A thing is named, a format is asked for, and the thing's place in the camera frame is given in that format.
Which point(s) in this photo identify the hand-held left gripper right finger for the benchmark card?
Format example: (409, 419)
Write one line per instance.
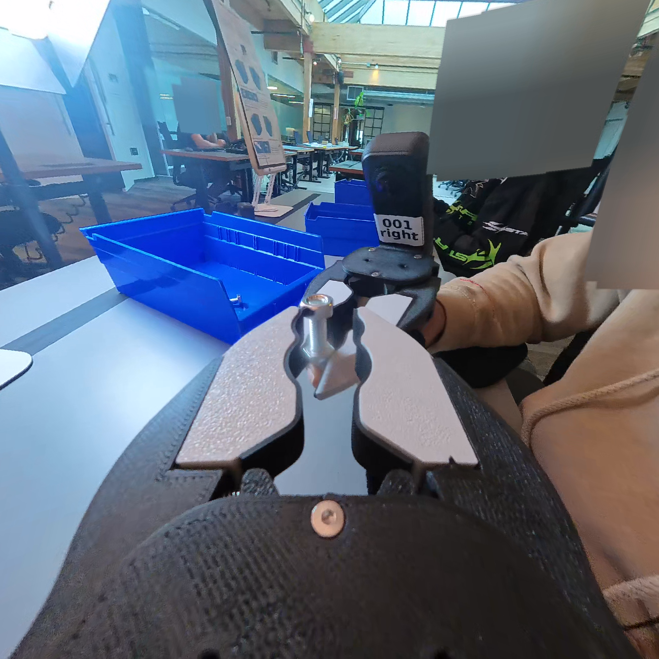
(412, 404)

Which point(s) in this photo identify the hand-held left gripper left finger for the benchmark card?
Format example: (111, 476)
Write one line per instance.
(247, 404)

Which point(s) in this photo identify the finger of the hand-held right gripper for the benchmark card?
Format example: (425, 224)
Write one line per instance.
(391, 307)
(338, 291)

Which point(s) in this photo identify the silver threaded bolt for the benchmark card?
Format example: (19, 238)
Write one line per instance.
(317, 321)

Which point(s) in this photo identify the blue plastic bin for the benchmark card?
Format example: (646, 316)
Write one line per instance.
(340, 232)
(352, 193)
(154, 273)

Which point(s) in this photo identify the white tablet stand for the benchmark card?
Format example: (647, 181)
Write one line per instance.
(12, 369)

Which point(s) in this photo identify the person's right forearm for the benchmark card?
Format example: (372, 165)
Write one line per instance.
(515, 299)

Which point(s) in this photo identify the black chair armrest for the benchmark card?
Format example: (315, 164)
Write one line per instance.
(484, 366)

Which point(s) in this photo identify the cardboard sign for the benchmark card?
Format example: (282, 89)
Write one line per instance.
(252, 93)

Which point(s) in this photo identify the wooden desk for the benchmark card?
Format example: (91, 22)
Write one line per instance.
(72, 167)
(206, 157)

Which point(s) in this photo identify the person's beige hoodie torso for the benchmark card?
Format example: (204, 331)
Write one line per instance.
(608, 463)

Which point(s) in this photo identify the studio softbox light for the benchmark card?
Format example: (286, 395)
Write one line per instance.
(51, 36)

